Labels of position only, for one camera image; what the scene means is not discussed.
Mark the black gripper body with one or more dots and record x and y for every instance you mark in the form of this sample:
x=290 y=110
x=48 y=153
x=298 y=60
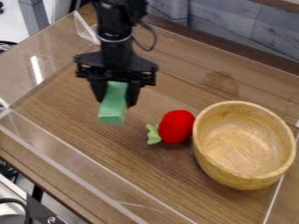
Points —
x=115 y=63

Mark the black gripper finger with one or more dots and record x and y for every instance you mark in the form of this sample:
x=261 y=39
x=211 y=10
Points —
x=99 y=89
x=133 y=93

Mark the green foam stick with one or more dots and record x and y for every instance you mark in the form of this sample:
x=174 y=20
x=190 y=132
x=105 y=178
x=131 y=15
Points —
x=114 y=105

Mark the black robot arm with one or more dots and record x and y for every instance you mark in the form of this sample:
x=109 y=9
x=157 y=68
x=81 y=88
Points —
x=118 y=17

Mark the brown wooden bowl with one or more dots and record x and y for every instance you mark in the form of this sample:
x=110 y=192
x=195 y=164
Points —
x=243 y=144

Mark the red plush strawberry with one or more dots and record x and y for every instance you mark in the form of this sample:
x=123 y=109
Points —
x=174 y=130

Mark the clear acrylic corner bracket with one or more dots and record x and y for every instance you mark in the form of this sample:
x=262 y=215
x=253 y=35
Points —
x=86 y=31

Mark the clear acrylic front wall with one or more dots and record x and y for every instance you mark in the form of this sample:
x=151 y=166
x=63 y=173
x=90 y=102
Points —
x=82 y=183

